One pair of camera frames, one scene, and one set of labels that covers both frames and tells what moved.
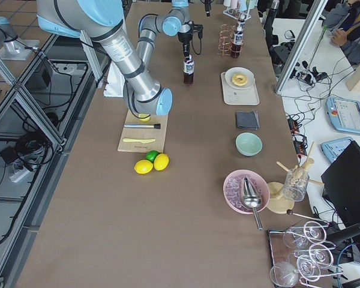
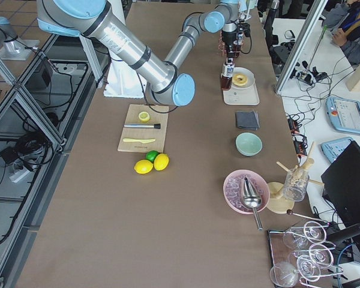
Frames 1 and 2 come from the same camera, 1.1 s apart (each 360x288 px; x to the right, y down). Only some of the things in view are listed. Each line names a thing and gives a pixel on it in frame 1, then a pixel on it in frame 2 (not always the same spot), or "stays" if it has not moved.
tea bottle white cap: x=188 y=70 → x=227 y=75
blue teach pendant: x=348 y=116 stays
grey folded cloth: x=248 y=120 stays
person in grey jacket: x=353 y=21 stays
